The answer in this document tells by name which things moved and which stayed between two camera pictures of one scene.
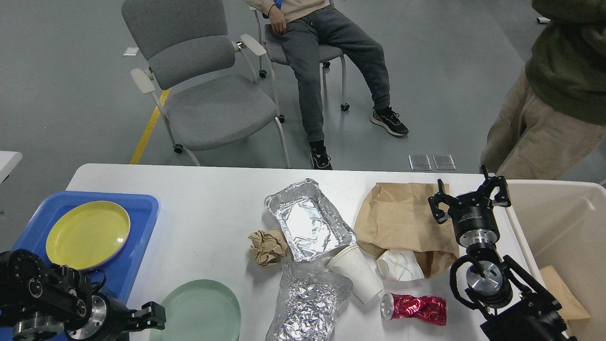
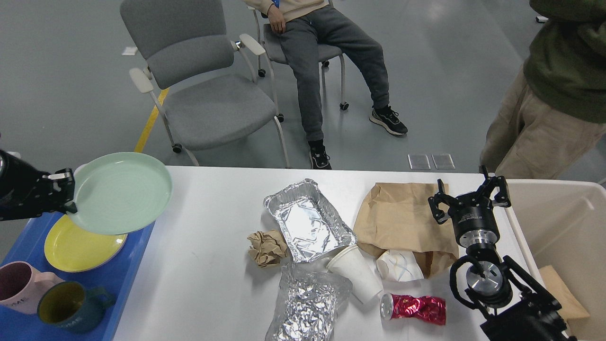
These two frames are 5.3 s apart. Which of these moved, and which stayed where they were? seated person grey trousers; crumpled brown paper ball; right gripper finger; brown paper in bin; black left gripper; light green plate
Moved: black left gripper; light green plate
Stayed: crumpled brown paper ball; brown paper in bin; right gripper finger; seated person grey trousers
